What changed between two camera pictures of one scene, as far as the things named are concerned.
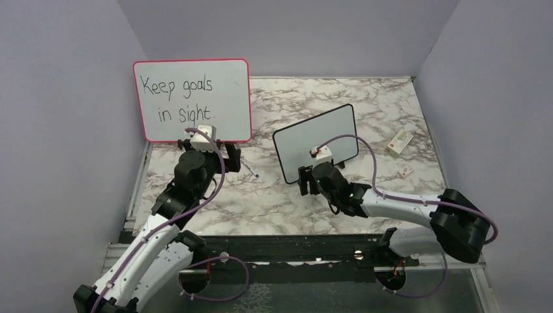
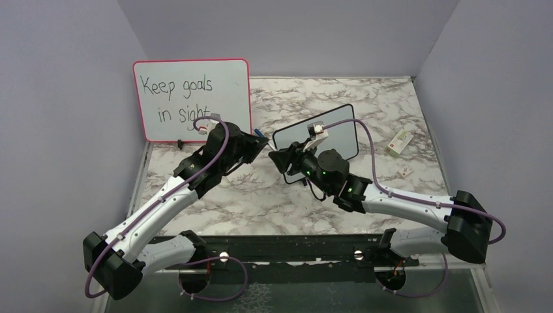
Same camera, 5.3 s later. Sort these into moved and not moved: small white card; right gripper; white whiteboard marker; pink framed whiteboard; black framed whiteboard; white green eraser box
Moved: white whiteboard marker; right gripper
Not moved: black framed whiteboard; pink framed whiteboard; white green eraser box; small white card
